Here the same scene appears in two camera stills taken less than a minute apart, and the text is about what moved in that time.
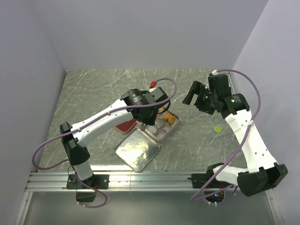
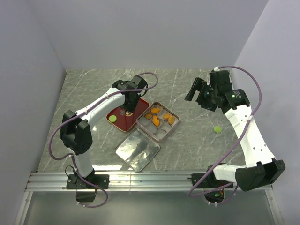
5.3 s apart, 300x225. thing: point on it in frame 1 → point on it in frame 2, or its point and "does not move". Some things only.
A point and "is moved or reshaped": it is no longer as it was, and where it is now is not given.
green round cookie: [217, 129] does not move
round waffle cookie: [171, 119] does not move
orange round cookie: [166, 116] does not move
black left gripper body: [150, 119] → [131, 106]
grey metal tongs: [144, 127] is moved or reshaped
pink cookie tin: [165, 121] does not move
